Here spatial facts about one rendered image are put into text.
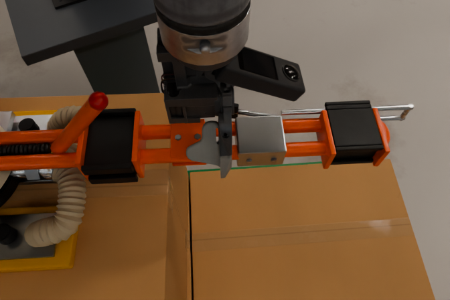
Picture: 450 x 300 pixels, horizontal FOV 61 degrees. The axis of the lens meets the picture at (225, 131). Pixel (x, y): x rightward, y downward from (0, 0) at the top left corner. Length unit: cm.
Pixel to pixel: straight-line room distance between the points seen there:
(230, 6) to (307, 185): 85
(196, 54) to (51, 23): 95
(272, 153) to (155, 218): 24
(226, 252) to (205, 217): 11
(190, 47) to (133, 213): 38
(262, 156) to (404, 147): 144
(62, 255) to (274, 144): 37
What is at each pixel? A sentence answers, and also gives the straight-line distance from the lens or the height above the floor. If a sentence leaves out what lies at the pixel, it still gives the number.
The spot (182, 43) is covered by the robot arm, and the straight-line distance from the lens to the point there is 36.
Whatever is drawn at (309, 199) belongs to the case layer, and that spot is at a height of 54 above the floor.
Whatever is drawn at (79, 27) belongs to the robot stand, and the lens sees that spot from 124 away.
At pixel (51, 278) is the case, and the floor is 94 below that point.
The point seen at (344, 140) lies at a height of 109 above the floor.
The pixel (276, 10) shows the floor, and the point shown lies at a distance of 234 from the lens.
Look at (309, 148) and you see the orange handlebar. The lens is 57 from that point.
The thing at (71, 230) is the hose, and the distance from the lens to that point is 62.
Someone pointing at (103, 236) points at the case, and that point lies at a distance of 68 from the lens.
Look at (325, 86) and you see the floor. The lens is 202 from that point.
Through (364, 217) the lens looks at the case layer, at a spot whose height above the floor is 54.
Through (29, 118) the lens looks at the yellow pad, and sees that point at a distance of 77.
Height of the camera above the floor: 157
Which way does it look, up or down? 60 degrees down
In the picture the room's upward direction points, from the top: straight up
